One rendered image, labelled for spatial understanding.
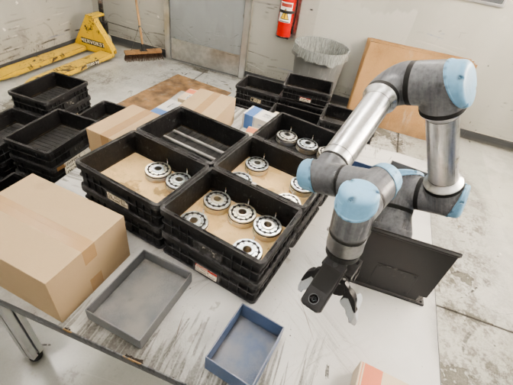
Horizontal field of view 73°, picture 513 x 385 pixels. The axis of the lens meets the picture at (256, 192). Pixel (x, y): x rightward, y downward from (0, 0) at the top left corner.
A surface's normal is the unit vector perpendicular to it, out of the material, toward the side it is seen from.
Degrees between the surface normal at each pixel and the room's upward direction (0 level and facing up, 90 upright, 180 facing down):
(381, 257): 90
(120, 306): 0
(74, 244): 0
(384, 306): 0
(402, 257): 90
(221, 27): 90
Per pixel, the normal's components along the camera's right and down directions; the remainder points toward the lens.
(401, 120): -0.28, 0.32
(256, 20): -0.33, 0.58
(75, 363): 0.13, -0.75
